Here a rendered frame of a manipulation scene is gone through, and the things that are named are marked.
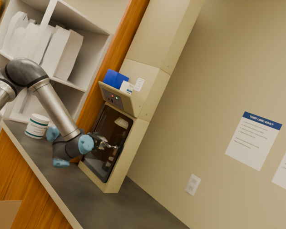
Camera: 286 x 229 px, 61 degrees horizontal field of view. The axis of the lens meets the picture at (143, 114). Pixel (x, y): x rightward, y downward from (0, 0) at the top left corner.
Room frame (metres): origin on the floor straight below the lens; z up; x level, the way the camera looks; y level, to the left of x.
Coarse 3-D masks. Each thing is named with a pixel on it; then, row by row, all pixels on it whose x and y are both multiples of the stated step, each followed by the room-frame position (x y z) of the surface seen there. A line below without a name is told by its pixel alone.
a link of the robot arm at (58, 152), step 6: (54, 144) 1.08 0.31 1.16; (60, 144) 1.08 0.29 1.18; (54, 150) 1.07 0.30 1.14; (60, 150) 1.05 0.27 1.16; (54, 156) 1.06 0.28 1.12; (60, 156) 1.05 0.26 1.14; (66, 156) 1.04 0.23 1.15; (54, 162) 1.05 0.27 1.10; (60, 162) 1.04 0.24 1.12; (66, 162) 1.06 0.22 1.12; (60, 168) 1.09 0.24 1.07
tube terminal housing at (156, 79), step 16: (128, 64) 1.52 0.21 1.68; (144, 64) 1.43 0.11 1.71; (128, 80) 1.48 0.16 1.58; (160, 80) 1.38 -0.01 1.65; (144, 96) 1.36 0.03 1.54; (160, 96) 1.42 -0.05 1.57; (144, 112) 1.37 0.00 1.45; (144, 128) 1.41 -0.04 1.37; (128, 144) 1.36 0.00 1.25; (80, 160) 1.56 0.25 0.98; (128, 160) 1.40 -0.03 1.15; (96, 176) 1.42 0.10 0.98; (112, 176) 1.35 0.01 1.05; (112, 192) 1.39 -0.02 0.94
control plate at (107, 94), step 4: (104, 92) 1.47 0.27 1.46; (108, 92) 1.43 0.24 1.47; (104, 96) 1.50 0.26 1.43; (108, 96) 1.45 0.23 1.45; (112, 96) 1.42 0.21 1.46; (116, 96) 1.38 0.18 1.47; (108, 100) 1.48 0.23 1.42; (116, 100) 1.40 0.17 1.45; (120, 100) 1.36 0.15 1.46; (116, 104) 1.42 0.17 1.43; (120, 104) 1.38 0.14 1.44
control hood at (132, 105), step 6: (102, 84) 1.44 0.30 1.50; (102, 90) 1.49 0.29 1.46; (108, 90) 1.42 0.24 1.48; (114, 90) 1.36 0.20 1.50; (120, 90) 1.36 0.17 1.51; (120, 96) 1.34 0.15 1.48; (126, 96) 1.29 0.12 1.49; (132, 96) 1.27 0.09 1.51; (108, 102) 1.50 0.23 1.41; (126, 102) 1.32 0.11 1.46; (132, 102) 1.28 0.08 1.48; (138, 102) 1.31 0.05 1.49; (120, 108) 1.41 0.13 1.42; (126, 108) 1.35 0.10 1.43; (132, 108) 1.30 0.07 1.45; (138, 108) 1.33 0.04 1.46; (132, 114) 1.34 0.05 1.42; (138, 114) 1.34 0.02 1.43
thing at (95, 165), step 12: (108, 108) 1.50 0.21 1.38; (108, 120) 1.47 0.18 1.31; (120, 120) 1.40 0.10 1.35; (132, 120) 1.34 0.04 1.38; (108, 132) 1.44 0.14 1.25; (120, 132) 1.38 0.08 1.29; (120, 144) 1.35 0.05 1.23; (84, 156) 1.52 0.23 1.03; (96, 156) 1.45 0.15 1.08; (108, 156) 1.38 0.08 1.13; (96, 168) 1.42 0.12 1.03; (108, 168) 1.35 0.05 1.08
